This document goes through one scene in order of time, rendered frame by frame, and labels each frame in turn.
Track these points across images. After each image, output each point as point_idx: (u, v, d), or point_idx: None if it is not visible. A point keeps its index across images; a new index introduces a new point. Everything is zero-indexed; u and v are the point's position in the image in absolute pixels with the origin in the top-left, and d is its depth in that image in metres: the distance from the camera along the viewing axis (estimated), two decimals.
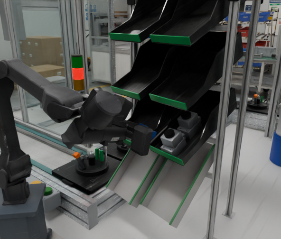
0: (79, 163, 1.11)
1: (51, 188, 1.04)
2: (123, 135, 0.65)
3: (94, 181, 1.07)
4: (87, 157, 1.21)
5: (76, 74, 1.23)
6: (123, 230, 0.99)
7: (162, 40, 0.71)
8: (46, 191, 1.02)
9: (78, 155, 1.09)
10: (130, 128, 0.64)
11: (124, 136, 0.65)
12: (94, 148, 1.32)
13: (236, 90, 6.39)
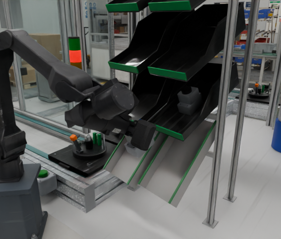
0: (76, 146, 1.08)
1: (46, 170, 1.01)
2: (127, 132, 0.64)
3: (91, 164, 1.04)
4: (84, 142, 1.18)
5: (73, 57, 1.20)
6: (121, 213, 0.96)
7: (161, 7, 0.68)
8: (42, 174, 0.99)
9: (75, 137, 1.06)
10: (130, 122, 0.64)
11: (128, 132, 0.64)
12: (91, 133, 1.29)
13: (236, 87, 6.36)
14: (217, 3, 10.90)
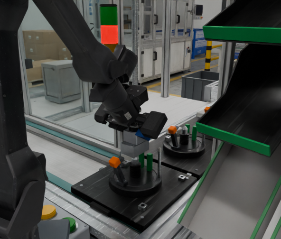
0: (118, 175, 0.67)
1: (73, 220, 0.60)
2: (134, 123, 0.64)
3: (146, 206, 0.63)
4: (125, 165, 0.76)
5: (107, 35, 0.79)
6: None
7: None
8: None
9: (117, 161, 0.65)
10: (138, 114, 0.65)
11: (135, 123, 0.64)
12: None
13: None
14: None
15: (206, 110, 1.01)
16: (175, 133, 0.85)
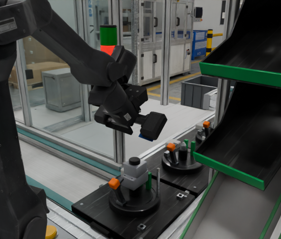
0: (117, 196, 0.69)
1: None
2: (130, 122, 0.65)
3: (145, 227, 0.65)
4: None
5: None
6: None
7: None
8: None
9: (117, 183, 0.66)
10: (141, 115, 0.64)
11: (132, 123, 0.64)
12: None
13: None
14: (225, 1, 10.51)
15: (204, 124, 1.03)
16: (174, 151, 0.87)
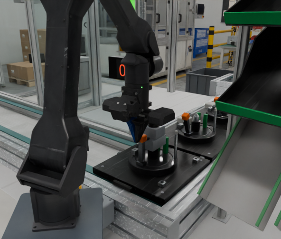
0: (140, 152, 0.73)
1: None
2: None
3: (165, 183, 0.68)
4: None
5: None
6: None
7: None
8: None
9: (145, 137, 0.72)
10: None
11: None
12: None
13: None
14: None
15: (215, 99, 1.07)
16: (188, 120, 0.90)
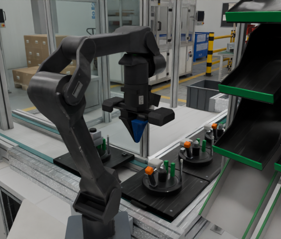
0: None
1: None
2: None
3: None
4: None
5: None
6: None
7: None
8: None
9: None
10: None
11: None
12: None
13: None
14: (226, 4, 10.72)
15: (185, 144, 1.06)
16: (152, 174, 0.89)
